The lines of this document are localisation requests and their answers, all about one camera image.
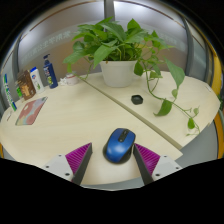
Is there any dark blue pump bottle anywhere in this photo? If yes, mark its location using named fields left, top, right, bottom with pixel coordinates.
left=42, top=53, right=59, bottom=90

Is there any blue and black computer mouse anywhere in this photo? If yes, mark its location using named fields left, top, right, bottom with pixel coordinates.
left=102, top=127, right=137, bottom=165

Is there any green plant in white pot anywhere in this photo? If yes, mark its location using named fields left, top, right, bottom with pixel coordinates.
left=62, top=17, right=202, bottom=136

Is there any white bottle with blue cap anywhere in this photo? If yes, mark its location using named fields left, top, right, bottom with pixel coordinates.
left=29, top=66, right=45, bottom=94

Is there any white green blue tube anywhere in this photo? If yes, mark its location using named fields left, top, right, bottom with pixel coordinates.
left=2, top=73, right=18, bottom=112

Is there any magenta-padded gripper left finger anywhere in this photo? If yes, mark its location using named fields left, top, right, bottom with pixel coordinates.
left=41, top=142, right=93, bottom=186

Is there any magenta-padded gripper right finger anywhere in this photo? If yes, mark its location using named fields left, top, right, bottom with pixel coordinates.
left=133, top=143, right=183, bottom=186

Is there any pastel patterned mouse pad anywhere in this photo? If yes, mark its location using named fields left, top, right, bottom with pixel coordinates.
left=14, top=96, right=49, bottom=127

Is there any brown cardboard box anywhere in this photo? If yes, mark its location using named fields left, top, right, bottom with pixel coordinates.
left=16, top=69, right=37, bottom=101

